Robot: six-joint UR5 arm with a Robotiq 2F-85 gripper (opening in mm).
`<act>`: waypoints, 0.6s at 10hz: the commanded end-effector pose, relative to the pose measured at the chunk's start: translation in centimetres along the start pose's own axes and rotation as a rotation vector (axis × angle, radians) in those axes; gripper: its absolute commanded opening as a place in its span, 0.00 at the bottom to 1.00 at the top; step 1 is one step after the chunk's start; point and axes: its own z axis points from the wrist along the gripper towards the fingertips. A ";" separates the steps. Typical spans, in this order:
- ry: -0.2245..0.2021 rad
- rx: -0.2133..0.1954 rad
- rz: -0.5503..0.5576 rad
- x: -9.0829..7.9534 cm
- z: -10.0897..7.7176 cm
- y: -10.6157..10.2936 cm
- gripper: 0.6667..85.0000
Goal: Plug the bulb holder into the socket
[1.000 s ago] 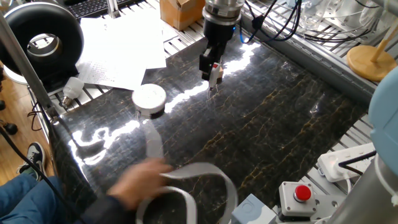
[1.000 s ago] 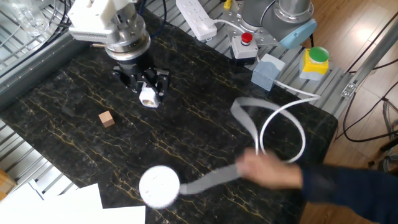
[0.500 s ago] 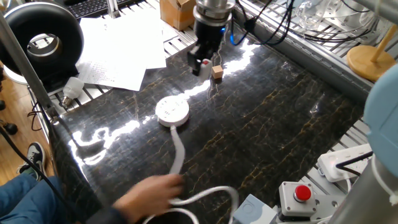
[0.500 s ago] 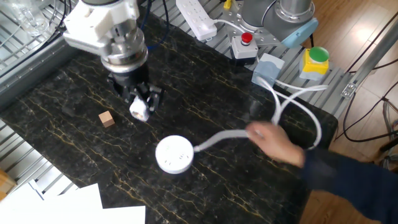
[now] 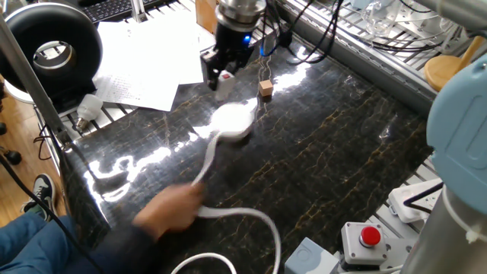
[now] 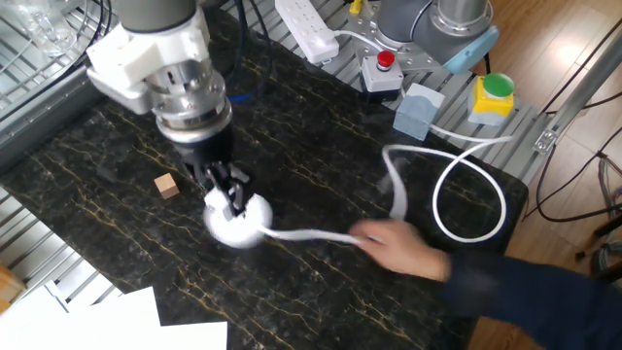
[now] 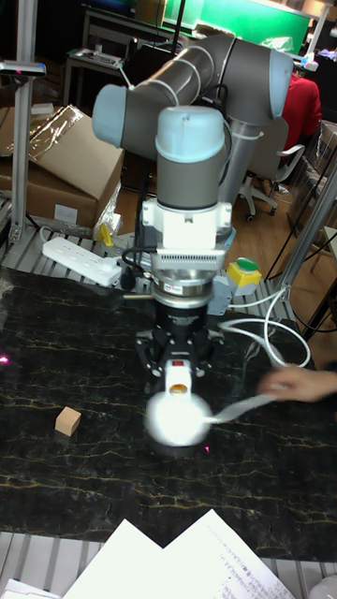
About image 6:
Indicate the black marble pattern board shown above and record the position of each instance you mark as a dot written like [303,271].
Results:
[291,291]

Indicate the brown box corner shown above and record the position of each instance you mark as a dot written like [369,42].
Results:
[9,287]

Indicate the grey metal frame beam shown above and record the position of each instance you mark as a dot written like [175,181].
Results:
[48,112]

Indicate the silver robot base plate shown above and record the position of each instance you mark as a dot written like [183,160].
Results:
[418,60]

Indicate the forearm in navy sleeve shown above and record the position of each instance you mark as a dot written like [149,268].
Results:
[544,301]

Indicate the yellow box green button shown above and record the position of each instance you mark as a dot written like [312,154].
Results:
[492,102]

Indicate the dark furniture leg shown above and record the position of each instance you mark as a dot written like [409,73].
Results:
[610,272]

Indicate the clear glass jar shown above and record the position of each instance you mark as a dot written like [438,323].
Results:
[44,24]

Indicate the white power strip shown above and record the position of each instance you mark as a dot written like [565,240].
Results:
[306,24]

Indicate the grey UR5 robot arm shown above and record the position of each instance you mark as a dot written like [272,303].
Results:
[160,48]

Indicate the grey blue plastic box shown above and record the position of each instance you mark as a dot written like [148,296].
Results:
[415,114]

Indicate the person's bare hand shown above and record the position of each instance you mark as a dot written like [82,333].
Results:
[403,248]

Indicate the small yellow clip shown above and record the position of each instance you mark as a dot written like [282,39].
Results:
[355,6]

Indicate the round white socket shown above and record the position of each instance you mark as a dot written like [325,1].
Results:
[238,228]

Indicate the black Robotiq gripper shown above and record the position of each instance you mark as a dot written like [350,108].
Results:
[206,153]

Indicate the grey box red button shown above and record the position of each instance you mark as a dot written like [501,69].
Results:
[381,75]

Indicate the small wooden cube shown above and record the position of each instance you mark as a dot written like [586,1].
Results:
[167,186]

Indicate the white paper sheet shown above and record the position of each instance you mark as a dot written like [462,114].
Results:
[121,306]
[34,306]
[194,336]

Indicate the aluminium profile beam with bracket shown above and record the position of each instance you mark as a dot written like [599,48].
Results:
[583,82]

